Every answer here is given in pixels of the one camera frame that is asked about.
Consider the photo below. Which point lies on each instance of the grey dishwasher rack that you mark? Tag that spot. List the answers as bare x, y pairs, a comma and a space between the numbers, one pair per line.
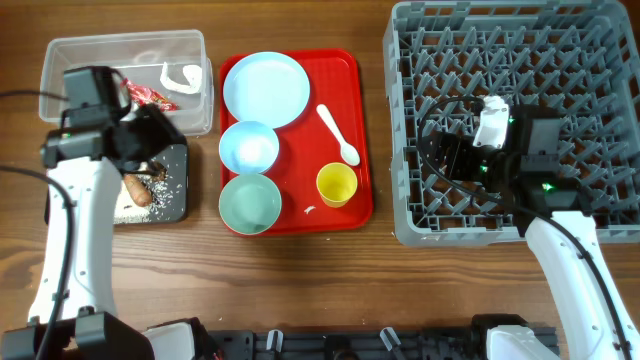
577, 57

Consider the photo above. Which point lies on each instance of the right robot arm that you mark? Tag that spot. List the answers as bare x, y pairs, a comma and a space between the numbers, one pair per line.
513, 161

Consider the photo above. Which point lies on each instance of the yellow plastic cup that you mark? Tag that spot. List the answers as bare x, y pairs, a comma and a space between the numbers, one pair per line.
336, 183

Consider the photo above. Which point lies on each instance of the small light blue bowl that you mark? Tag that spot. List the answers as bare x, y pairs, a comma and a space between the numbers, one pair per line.
249, 147

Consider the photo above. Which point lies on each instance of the mint green bowl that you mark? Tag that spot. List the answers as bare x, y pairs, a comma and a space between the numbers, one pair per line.
250, 204

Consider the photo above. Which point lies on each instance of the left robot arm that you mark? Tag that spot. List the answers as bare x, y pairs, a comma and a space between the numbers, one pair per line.
102, 138

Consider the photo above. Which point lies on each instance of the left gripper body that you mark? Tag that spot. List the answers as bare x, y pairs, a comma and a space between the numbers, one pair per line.
151, 133

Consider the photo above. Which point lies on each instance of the white plastic spoon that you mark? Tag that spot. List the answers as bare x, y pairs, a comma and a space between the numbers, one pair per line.
348, 152

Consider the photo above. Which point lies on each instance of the large light blue plate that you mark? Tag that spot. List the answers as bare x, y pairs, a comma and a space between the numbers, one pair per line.
267, 87

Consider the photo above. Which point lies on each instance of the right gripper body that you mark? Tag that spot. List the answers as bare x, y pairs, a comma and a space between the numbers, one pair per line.
466, 162

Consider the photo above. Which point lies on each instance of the pile of white rice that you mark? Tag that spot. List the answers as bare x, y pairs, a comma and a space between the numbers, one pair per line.
168, 205

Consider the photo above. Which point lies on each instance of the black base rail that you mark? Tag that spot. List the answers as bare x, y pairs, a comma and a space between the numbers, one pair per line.
456, 343

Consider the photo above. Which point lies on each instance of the brown food lump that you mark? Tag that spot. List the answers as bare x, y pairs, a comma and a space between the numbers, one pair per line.
157, 171

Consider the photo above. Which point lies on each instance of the clear plastic bin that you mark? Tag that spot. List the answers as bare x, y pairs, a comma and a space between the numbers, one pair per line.
174, 63

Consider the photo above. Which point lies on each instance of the red snack wrapper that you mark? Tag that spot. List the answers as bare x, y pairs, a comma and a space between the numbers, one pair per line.
143, 95

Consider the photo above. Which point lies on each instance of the black plastic tray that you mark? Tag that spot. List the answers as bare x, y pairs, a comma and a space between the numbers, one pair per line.
177, 175

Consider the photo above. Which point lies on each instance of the red serving tray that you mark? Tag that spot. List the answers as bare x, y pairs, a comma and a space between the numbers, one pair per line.
306, 145

